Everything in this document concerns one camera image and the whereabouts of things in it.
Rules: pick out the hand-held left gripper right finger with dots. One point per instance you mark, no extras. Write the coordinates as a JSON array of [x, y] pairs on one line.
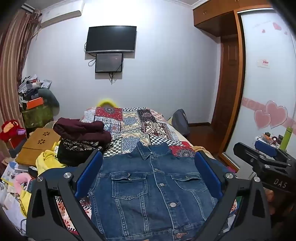
[[208, 176]]

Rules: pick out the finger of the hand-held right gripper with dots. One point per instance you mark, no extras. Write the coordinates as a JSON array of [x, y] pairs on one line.
[[266, 147], [249, 154]]

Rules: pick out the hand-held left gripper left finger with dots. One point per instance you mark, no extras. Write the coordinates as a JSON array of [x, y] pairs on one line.
[[89, 172]]

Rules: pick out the blue denim jacket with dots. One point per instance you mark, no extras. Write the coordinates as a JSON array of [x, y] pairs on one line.
[[150, 197]]

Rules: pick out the person's right hand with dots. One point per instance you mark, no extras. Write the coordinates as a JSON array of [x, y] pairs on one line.
[[270, 200]]

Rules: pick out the small trinkets pile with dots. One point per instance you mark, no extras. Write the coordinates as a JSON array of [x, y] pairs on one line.
[[268, 138]]

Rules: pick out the green bottle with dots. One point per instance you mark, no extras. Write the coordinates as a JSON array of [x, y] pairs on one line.
[[286, 138]]

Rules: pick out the black patterned garment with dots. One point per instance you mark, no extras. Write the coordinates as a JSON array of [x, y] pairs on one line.
[[74, 150]]

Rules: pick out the yellow cloth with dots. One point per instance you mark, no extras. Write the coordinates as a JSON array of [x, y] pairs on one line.
[[47, 160]]

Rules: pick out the maroon folded garment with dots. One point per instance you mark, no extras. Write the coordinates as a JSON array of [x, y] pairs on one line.
[[81, 129]]

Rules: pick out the white sliding wardrobe door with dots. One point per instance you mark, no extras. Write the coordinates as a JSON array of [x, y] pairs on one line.
[[266, 92]]

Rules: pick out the wooden folding table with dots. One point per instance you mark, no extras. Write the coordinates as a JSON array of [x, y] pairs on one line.
[[34, 148]]

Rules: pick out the grey backpack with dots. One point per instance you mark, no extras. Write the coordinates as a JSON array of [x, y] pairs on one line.
[[180, 122]]

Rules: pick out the pink plush toy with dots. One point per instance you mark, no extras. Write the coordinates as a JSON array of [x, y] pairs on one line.
[[22, 182]]

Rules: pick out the patchwork printed blanket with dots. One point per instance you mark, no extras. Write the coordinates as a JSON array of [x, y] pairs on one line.
[[138, 125]]

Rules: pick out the wooden wardrobe sliding door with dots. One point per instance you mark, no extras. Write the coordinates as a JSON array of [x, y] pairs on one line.
[[229, 81]]

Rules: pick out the green storage box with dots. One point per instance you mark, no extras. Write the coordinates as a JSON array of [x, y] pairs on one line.
[[37, 117]]

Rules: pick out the printed paper leaflets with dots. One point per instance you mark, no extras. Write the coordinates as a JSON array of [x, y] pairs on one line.
[[10, 172]]

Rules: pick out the dark grey-green cushion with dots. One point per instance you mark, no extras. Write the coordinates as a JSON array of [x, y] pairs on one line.
[[49, 100]]

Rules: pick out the red label sticker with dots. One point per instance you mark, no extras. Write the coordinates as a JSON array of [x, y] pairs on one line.
[[264, 63]]

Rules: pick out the white plastic bag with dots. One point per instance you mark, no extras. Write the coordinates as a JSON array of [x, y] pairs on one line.
[[10, 206]]

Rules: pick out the orange box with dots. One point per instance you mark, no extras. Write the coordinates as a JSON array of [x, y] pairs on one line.
[[34, 103]]

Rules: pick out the red plush toy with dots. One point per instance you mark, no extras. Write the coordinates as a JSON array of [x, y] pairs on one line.
[[10, 132]]

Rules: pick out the pile of clutter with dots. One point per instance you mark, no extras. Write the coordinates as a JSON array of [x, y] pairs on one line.
[[31, 87]]

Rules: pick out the striped brown curtain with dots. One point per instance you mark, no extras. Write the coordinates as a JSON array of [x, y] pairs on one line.
[[13, 69]]

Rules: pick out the white air conditioner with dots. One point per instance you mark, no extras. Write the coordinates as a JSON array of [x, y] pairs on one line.
[[60, 12]]

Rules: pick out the small wall monitor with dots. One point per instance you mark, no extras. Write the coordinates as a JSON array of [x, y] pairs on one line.
[[108, 62]]

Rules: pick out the wall-mounted black television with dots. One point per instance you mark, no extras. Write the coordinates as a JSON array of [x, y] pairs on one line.
[[110, 39]]

